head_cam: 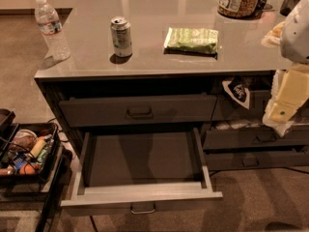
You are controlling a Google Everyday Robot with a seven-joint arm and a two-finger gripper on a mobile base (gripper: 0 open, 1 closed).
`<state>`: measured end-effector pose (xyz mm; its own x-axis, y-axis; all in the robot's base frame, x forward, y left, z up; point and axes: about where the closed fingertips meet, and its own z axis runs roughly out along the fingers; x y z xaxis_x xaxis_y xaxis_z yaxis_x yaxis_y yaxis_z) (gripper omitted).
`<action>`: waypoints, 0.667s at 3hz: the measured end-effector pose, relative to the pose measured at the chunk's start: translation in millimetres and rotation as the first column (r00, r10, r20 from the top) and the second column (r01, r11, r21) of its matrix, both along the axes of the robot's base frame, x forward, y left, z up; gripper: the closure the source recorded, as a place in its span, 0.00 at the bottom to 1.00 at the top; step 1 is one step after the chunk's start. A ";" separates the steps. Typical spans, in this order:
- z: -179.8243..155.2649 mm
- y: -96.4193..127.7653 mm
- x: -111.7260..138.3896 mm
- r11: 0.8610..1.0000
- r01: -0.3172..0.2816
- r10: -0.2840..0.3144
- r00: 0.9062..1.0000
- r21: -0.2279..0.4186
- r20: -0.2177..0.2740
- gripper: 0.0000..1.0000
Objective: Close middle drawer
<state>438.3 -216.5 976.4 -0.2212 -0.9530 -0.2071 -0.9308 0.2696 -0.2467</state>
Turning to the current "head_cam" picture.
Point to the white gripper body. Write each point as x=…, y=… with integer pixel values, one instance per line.
x=295, y=36

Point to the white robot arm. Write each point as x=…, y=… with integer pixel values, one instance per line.
x=294, y=38

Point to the white cloth in drawer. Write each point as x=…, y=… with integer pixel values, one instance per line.
x=236, y=124

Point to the grey drawer cabinet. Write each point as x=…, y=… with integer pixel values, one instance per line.
x=93, y=70

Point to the black white pennant cloth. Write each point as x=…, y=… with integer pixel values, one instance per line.
x=236, y=88

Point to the green snack bag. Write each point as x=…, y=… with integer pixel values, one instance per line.
x=196, y=40

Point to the silver soda can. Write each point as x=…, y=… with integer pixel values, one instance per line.
x=121, y=38

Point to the clear plastic water bottle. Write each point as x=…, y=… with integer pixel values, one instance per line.
x=51, y=28

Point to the yellow mustard bottle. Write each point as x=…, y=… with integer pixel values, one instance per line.
x=41, y=143

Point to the black bin of objects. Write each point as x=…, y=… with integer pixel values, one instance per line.
x=17, y=141

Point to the orange ball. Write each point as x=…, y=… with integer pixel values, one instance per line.
x=27, y=169

